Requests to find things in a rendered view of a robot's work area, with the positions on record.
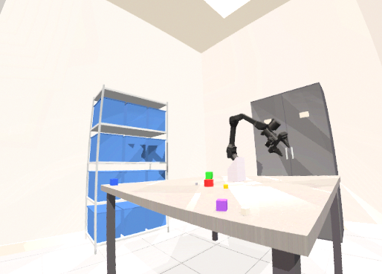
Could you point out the purple cube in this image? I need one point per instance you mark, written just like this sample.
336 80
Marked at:
221 205

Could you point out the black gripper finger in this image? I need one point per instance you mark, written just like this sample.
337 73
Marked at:
285 141
277 151

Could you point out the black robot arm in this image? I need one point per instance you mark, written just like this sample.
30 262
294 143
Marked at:
234 120

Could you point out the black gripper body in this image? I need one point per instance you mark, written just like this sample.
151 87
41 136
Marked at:
274 143

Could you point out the small blue block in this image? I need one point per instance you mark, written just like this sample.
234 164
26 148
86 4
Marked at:
114 182

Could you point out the red block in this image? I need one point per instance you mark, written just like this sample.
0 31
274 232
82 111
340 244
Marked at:
208 183

